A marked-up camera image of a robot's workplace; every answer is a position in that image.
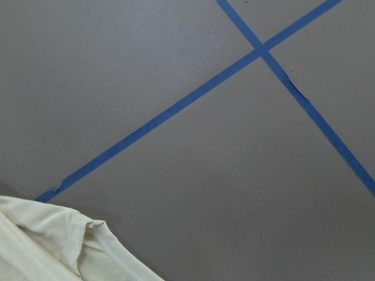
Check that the cream printed long-sleeve shirt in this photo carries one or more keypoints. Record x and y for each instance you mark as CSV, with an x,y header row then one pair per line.
x,y
41,241

